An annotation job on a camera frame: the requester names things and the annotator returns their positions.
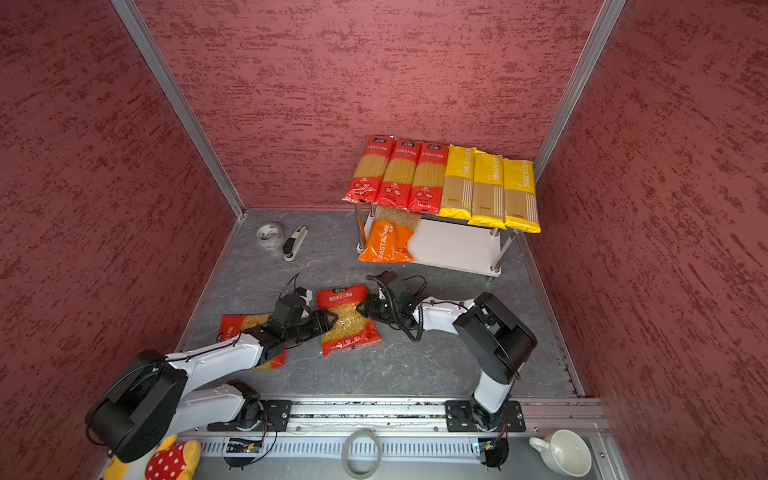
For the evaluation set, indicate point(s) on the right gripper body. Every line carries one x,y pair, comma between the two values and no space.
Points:
382,310

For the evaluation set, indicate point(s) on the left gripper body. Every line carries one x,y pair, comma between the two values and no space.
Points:
307,328

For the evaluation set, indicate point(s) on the red fusilli bag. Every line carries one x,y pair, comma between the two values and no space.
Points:
351,329
232,325

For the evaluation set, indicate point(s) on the orange macaroni bag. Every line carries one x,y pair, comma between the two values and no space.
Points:
391,231

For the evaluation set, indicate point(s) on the red spaghetti bag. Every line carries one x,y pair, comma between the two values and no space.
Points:
427,186
397,181
370,169

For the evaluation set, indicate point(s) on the yellow spaghetti bag crosswise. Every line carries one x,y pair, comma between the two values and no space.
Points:
456,200

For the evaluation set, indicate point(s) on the yellow spaghetti bag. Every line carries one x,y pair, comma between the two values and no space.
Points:
488,192
520,202

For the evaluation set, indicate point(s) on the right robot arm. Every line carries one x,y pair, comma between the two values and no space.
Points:
499,341

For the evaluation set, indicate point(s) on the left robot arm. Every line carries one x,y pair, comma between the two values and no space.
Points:
158,395

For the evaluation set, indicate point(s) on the white two-tier shelf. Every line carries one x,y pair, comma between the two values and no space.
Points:
448,243

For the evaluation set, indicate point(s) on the black white stapler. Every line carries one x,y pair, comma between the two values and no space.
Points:
293,244

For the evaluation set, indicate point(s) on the clear packing tape roll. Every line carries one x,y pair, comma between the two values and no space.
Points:
270,236

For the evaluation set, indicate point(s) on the yellow plush toy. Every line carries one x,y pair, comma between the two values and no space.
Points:
171,460

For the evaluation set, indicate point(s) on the white ceramic cup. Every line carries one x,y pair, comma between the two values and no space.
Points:
564,452

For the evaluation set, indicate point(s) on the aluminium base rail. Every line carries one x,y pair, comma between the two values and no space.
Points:
431,429

